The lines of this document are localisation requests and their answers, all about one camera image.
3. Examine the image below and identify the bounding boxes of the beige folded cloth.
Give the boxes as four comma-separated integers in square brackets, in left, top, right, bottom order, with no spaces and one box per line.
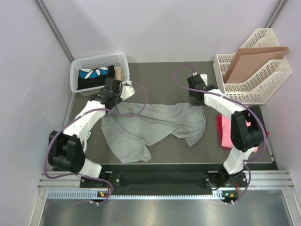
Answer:
[114,67,124,82]

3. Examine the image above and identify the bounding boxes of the aluminium frame rail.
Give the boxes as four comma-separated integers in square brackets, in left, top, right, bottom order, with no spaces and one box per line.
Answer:
[28,170,301,226]

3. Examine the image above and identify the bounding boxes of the white perforated plastic basket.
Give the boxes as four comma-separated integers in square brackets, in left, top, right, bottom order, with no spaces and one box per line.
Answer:
[70,52,130,93]

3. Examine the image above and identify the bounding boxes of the white file organizer rack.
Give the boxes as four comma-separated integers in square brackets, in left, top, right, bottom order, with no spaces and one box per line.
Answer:
[213,28,293,105]

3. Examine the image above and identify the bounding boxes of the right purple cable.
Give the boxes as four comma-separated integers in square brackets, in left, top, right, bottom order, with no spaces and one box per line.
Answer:
[173,64,268,205]

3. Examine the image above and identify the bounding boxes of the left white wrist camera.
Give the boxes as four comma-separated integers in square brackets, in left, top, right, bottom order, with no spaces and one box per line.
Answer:
[120,81,135,101]

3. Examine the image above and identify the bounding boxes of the brown cardboard sheet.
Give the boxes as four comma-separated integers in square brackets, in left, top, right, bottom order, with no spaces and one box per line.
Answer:
[223,47,289,84]

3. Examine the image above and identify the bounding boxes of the purple cable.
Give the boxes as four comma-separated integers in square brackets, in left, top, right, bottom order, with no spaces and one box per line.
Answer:
[173,64,268,205]
[44,81,149,205]

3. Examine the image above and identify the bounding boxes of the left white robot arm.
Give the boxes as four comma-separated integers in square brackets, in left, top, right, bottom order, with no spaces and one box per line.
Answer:
[47,78,135,187]

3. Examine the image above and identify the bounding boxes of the teal cat ear headphones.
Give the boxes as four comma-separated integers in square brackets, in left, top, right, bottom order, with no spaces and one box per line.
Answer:
[82,132,91,153]

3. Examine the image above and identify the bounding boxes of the light pink folded shirt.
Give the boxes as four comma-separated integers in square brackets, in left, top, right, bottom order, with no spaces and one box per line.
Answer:
[220,116,259,153]

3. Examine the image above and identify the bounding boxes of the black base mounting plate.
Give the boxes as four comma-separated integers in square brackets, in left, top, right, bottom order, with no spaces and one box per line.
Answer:
[77,163,246,195]

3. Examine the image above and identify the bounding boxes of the grey slotted cable duct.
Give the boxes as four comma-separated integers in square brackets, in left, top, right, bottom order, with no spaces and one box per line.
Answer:
[47,190,235,200]

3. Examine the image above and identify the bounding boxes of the grey t shirt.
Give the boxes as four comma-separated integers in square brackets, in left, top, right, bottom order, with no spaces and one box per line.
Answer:
[101,103,206,163]

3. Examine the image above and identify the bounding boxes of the magenta folded shirt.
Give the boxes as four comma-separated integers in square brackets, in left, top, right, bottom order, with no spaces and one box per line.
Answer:
[216,112,269,153]

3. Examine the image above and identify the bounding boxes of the black shirt with flower print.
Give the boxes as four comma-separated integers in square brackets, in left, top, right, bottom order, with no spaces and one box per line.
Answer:
[78,65,115,90]

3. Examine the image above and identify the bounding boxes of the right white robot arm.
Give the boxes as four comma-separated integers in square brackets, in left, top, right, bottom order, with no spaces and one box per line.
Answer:
[187,74,266,186]

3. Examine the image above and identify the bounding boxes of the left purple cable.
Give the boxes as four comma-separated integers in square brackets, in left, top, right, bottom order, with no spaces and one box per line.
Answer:
[44,81,149,205]

